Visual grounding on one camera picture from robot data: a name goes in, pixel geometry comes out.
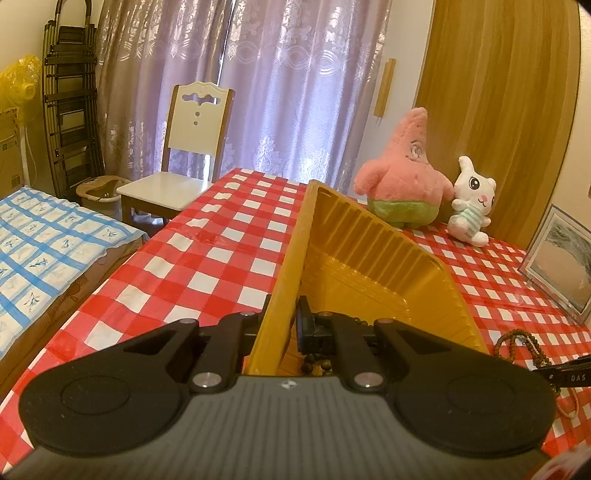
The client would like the brown bead necklace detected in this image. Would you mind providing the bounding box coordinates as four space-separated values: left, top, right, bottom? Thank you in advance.
492 329 591 418

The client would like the wooden door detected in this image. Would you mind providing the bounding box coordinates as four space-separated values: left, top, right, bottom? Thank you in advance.
413 0 583 245

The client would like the cardboard box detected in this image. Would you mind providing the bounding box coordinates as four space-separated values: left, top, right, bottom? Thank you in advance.
0 108 28 199

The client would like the orange plastic tray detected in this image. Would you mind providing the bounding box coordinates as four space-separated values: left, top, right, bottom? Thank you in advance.
242 179 491 376

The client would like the red white checkered tablecloth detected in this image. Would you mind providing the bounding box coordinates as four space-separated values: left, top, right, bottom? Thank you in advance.
0 167 591 457

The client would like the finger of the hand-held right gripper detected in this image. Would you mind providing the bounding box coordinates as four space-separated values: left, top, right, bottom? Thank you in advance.
530 354 591 377

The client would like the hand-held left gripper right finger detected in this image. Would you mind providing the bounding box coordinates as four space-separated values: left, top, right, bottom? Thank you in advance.
295 295 466 393

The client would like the pink starfish plush toy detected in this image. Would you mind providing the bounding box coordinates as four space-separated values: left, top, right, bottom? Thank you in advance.
353 107 455 228

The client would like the white bunny plush toy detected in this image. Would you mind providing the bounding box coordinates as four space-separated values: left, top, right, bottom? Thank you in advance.
447 156 498 246

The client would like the white wooden chair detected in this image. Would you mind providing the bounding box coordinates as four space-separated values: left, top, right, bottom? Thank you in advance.
115 80 236 222

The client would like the yellow plastic bag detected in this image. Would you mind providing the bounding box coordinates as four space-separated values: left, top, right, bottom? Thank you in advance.
0 54 42 114

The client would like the beige waste basket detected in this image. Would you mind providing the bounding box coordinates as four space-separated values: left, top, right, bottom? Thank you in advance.
76 174 125 215

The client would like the blue checkered bed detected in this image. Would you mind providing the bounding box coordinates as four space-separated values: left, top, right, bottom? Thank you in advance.
0 185 148 356

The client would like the dark folding rack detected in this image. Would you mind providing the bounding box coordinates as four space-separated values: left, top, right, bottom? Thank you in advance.
41 0 107 204

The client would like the sand art picture frame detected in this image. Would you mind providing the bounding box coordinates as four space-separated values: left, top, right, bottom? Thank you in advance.
517 205 591 326

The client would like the purple lace curtain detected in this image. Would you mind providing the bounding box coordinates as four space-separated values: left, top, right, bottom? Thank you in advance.
95 0 393 195

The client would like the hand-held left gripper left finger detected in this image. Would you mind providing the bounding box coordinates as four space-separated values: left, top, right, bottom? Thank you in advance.
117 295 273 394

